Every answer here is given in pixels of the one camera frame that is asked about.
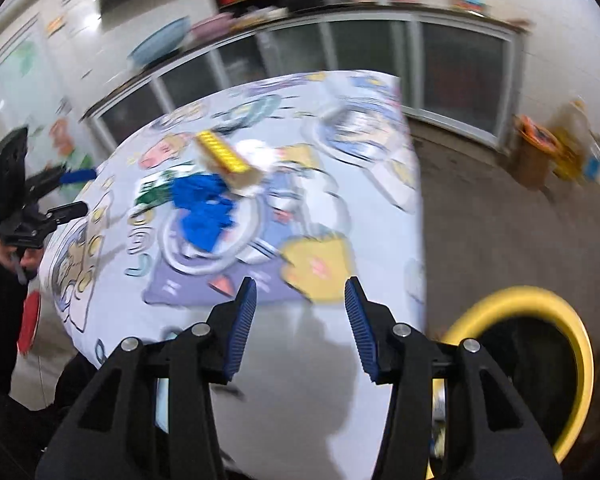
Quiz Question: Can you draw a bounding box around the green and white carton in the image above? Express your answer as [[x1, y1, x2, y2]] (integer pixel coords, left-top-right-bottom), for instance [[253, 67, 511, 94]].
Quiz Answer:
[[135, 172, 176, 207]]

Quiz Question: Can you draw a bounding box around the person's left hand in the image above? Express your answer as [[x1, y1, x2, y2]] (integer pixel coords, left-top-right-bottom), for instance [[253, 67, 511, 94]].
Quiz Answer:
[[0, 237, 43, 286]]

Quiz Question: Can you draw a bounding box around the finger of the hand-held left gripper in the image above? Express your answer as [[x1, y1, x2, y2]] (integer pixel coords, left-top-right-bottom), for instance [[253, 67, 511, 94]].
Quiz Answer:
[[40, 201, 89, 233], [27, 165, 98, 196]]

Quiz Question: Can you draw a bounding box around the clear water bottle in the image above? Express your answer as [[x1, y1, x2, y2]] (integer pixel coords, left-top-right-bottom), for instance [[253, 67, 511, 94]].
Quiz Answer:
[[582, 135, 600, 181]]

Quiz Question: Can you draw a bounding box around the flower painted door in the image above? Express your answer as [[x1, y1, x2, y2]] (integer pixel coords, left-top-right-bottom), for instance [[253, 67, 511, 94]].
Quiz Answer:
[[0, 15, 96, 181]]

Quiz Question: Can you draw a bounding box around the glass door kitchen cabinet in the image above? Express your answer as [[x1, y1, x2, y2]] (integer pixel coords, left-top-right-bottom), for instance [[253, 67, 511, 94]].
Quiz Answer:
[[82, 2, 528, 148]]

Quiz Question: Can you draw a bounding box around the blue plastic basket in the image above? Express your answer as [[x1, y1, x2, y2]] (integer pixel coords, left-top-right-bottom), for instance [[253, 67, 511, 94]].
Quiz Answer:
[[129, 16, 191, 67]]

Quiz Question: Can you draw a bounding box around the white plastic bag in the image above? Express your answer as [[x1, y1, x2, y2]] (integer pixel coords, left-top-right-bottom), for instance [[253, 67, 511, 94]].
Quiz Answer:
[[230, 5, 288, 28]]

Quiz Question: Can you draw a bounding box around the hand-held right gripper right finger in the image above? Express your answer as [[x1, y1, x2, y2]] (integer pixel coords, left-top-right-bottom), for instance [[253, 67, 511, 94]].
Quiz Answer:
[[344, 276, 563, 480]]

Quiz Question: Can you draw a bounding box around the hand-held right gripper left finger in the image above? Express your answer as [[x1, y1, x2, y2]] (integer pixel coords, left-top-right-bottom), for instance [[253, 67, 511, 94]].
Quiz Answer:
[[35, 276, 258, 480]]

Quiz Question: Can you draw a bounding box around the black bin with yellow rim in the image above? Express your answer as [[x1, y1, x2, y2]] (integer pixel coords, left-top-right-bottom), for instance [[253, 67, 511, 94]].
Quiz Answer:
[[427, 286, 595, 480]]

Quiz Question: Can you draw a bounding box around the person's left forearm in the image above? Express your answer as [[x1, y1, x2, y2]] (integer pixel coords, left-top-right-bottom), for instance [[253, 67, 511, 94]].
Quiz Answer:
[[0, 250, 41, 396]]

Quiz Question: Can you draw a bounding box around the pink plastic basin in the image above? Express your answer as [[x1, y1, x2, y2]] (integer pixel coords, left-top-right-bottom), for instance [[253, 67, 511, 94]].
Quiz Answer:
[[190, 12, 233, 43]]

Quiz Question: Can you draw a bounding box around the table with cartoon cloth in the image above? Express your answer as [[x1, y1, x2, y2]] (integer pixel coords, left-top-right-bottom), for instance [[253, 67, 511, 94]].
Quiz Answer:
[[39, 71, 448, 480]]

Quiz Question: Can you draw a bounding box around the blue plastic bag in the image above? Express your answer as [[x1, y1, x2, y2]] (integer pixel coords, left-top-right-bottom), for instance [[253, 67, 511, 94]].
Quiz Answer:
[[170, 174, 237, 253]]

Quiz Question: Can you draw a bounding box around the brown waste bin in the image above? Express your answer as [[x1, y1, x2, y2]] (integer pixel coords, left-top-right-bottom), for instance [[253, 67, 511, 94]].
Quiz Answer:
[[510, 115, 563, 188]]

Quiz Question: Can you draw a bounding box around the large oil jug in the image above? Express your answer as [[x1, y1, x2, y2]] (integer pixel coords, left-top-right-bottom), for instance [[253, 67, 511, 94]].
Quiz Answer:
[[555, 100, 598, 181]]

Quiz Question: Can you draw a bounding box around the long yellow cardboard box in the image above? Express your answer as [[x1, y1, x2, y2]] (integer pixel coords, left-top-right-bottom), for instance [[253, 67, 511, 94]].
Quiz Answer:
[[194, 130, 263, 192]]

